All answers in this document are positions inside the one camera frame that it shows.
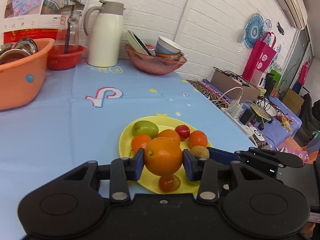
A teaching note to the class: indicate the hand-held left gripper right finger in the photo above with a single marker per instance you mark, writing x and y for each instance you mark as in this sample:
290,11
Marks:
189,166

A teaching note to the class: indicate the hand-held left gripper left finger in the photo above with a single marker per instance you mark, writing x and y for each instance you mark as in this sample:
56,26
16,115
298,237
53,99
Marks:
137,165

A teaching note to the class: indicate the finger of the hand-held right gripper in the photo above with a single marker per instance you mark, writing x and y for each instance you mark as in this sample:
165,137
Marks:
223,155

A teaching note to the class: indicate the brown kiwi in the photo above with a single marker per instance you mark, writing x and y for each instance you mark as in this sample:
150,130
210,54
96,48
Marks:
200,152

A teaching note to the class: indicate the tangerine with dark stem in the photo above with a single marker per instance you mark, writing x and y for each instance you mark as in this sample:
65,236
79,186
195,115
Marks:
140,142

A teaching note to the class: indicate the dark purple plum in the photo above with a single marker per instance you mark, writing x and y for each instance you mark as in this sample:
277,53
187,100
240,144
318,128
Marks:
169,183

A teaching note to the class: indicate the yellow plastic plate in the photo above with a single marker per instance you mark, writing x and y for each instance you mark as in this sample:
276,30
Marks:
126,140

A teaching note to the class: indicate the orange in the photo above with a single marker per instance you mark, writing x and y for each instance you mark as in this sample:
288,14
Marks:
171,135
163,156

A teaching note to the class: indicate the red plum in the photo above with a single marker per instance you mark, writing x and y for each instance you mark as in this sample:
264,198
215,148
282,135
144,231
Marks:
182,132

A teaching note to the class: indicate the green mango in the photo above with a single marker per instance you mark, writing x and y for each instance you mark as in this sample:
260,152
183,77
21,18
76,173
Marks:
145,128

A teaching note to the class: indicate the white power strip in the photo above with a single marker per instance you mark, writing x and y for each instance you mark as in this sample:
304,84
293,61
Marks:
252,131

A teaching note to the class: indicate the black adapter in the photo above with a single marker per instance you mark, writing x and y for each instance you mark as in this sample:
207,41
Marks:
247,117

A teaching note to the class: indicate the purple cloth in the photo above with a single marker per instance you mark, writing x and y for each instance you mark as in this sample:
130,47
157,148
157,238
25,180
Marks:
282,132

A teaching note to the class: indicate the white charger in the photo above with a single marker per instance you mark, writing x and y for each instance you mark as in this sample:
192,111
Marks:
236,108

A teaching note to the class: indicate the black chair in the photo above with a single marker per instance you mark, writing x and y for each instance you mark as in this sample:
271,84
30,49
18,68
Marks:
310,115

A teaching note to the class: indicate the leopard print cloth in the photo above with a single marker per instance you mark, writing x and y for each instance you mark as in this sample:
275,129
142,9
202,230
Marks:
205,90

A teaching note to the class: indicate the blue printed tablecloth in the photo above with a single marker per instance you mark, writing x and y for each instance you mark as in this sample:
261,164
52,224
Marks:
75,130

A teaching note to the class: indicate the brown cardboard box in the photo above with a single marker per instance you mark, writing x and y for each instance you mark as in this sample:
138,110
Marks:
293,101

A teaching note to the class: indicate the black speaker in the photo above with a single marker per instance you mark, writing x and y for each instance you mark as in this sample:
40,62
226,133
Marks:
270,85

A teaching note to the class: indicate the green box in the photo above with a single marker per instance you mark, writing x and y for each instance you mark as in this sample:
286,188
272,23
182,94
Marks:
277,78

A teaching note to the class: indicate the pink glass bowl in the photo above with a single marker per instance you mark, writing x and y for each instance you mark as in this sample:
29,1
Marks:
155,65

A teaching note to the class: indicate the blue and white bowl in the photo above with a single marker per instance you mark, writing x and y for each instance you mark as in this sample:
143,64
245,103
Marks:
167,46

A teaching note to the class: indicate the pale green dish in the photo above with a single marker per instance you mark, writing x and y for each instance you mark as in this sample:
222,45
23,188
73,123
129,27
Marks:
136,42

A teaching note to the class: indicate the blue round paper fan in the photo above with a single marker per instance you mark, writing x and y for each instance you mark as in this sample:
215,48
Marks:
253,31

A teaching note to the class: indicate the red plastic basket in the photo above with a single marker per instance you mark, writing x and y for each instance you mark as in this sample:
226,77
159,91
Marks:
65,58

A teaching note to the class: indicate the white thermos jug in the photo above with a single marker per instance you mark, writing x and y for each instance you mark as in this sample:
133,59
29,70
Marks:
105,37

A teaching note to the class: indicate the small blue paper fan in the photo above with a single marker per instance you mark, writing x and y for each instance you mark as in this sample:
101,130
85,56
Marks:
268,26

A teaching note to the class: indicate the orange plastic basin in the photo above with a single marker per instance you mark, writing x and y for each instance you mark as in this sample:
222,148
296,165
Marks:
22,80

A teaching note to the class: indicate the glass jar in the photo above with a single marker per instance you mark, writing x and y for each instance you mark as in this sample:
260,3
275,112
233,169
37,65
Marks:
68,30

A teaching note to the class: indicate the air conditioner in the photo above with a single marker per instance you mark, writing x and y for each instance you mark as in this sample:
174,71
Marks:
290,2

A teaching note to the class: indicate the steel bowl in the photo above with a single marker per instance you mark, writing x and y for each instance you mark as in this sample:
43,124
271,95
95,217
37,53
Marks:
17,48

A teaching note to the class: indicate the white wall conduit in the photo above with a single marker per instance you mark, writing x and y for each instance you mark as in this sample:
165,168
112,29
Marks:
185,7

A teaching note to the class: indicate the wall calendar poster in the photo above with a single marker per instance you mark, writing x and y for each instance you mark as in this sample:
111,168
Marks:
37,7

